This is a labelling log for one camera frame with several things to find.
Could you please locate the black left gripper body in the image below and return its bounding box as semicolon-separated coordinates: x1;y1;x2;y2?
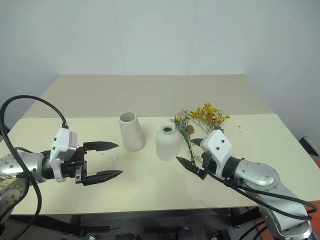
59;146;88;185

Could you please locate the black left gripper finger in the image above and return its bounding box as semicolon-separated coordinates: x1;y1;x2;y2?
83;169;124;187
83;141;119;152

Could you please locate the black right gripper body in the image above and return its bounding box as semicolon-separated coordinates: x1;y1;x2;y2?
200;150;217;175

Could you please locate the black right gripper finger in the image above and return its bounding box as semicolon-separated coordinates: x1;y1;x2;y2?
190;138;207;149
176;156;209;181

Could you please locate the green-stemmed mixed dried flower bunch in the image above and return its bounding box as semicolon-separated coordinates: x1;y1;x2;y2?
173;108;202;166

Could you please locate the white bottle-shaped vase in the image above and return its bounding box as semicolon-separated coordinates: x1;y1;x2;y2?
155;121;182;162

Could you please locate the white tall conical vase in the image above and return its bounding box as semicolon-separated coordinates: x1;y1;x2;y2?
119;111;147;152

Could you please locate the yellow dried flower bunch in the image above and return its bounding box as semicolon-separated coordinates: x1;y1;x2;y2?
189;102;232;134

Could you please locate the dark rounded shape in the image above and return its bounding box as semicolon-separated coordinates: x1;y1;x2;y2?
119;231;139;240

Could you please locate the black angular floor object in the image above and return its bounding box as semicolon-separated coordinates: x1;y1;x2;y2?
298;135;320;157

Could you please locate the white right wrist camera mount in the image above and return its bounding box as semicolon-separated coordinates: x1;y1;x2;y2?
200;129;234;180

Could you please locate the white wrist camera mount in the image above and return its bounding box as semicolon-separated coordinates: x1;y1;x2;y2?
49;127;79;183
200;129;234;180

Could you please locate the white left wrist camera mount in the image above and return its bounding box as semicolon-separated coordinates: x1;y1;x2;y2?
49;127;79;183

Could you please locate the black metal table frame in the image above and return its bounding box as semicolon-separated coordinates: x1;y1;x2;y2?
0;206;261;240

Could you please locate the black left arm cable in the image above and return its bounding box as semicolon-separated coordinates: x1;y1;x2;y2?
0;95;70;217

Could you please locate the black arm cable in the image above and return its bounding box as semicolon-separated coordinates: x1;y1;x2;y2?
0;95;70;217
206;171;317;221

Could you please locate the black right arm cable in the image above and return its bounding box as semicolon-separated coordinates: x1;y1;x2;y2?
206;171;317;221

